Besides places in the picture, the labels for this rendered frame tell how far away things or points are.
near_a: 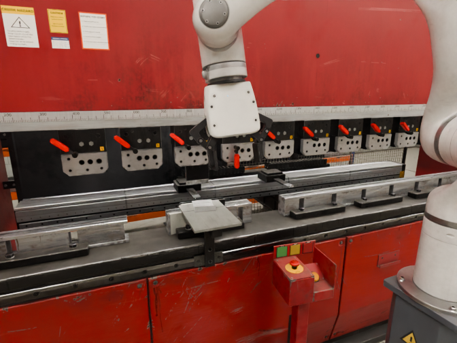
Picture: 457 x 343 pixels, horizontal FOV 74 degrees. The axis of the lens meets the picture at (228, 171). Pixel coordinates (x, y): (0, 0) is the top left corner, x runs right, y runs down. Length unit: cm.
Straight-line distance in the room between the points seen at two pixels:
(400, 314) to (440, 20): 66
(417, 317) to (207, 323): 88
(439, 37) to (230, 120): 43
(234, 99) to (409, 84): 139
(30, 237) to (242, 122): 97
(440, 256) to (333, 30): 104
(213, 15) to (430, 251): 68
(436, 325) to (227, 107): 66
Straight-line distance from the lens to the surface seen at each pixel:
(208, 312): 145
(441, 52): 75
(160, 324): 142
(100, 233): 131
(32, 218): 159
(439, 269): 85
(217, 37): 52
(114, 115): 118
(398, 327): 96
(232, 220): 115
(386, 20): 175
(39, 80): 120
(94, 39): 119
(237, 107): 58
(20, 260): 131
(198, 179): 131
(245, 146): 131
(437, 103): 80
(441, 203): 80
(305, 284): 128
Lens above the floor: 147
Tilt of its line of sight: 15 degrees down
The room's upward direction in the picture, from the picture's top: straight up
